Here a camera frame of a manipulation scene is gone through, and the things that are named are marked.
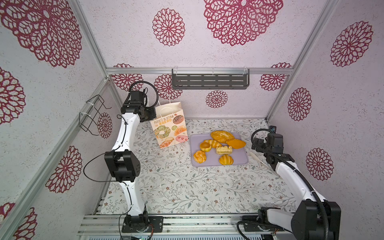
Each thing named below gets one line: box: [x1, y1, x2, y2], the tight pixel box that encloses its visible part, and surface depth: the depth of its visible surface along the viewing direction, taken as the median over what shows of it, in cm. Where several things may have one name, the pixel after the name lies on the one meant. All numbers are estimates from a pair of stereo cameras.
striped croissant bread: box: [203, 139, 223, 149], surface depth 105 cm
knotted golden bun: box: [193, 150, 207, 164], surface depth 96 cm
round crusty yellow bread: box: [210, 130, 235, 144], surface depth 105 cm
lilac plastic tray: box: [189, 133, 248, 167], surface depth 100 cm
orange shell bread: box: [219, 154, 234, 166], surface depth 96 cm
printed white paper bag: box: [150, 101, 189, 149], surface depth 95 cm
